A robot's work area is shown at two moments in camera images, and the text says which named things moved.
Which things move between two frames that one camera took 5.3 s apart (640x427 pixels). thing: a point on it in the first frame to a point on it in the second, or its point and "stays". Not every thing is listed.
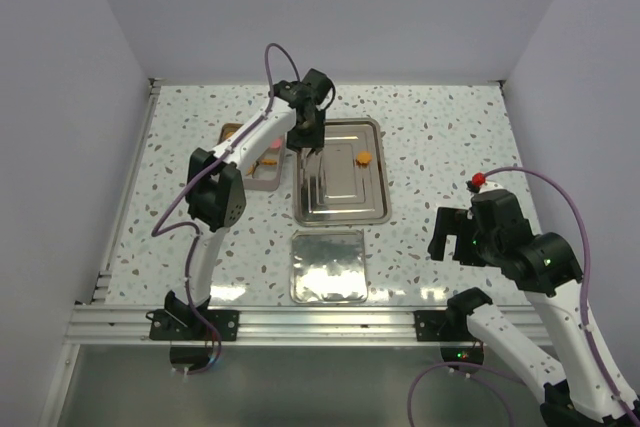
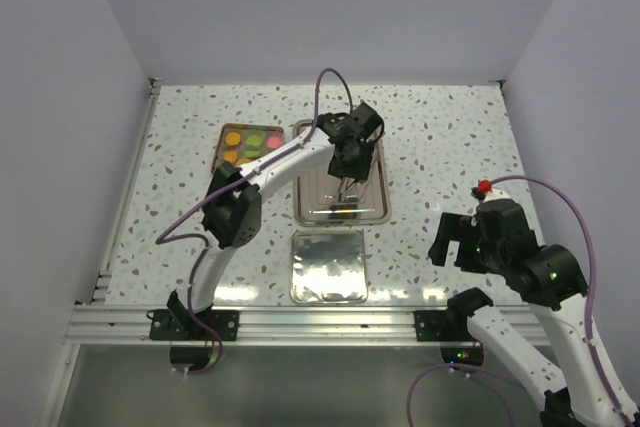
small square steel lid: [327, 266] stays
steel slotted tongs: [313, 179] to [352, 191]
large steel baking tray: [346, 182] stays
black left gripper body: [308, 135] to [357, 166]
